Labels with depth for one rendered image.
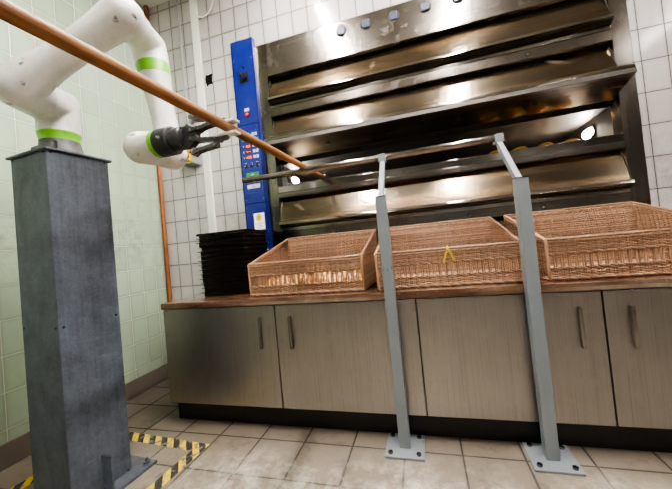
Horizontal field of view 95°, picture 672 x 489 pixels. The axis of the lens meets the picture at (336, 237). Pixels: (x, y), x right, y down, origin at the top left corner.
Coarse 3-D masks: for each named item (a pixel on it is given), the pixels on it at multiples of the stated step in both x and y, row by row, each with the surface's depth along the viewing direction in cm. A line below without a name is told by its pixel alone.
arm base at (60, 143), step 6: (42, 138) 109; (48, 138) 109; (54, 138) 109; (60, 138) 110; (42, 144) 108; (48, 144) 108; (54, 144) 109; (60, 144) 110; (66, 144) 111; (72, 144) 113; (78, 144) 116; (66, 150) 110; (72, 150) 112; (78, 150) 114
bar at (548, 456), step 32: (352, 160) 142; (384, 160) 138; (512, 160) 114; (384, 224) 116; (384, 256) 116; (384, 288) 116; (544, 320) 102; (544, 352) 102; (544, 384) 102; (544, 416) 102; (416, 448) 114; (544, 448) 103
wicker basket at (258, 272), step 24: (288, 240) 187; (312, 240) 183; (336, 240) 179; (360, 240) 175; (264, 264) 142; (288, 264) 138; (312, 264) 135; (336, 264) 132; (360, 264) 129; (264, 288) 142; (288, 288) 139; (312, 288) 135; (336, 288) 132; (360, 288) 129
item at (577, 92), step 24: (624, 72) 133; (504, 96) 146; (528, 96) 145; (552, 96) 146; (576, 96) 147; (600, 96) 147; (384, 120) 161; (408, 120) 160; (432, 120) 161; (456, 120) 162; (480, 120) 163; (288, 144) 179; (312, 144) 180; (336, 144) 181; (360, 144) 182
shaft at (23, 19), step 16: (0, 0) 43; (0, 16) 44; (16, 16) 45; (32, 16) 47; (32, 32) 48; (48, 32) 49; (64, 32) 51; (64, 48) 52; (80, 48) 53; (96, 64) 57; (112, 64) 59; (128, 80) 63; (144, 80) 65; (160, 96) 70; (176, 96) 74; (192, 112) 80; (208, 112) 85; (224, 128) 93; (256, 144) 110; (288, 160) 136; (320, 176) 177
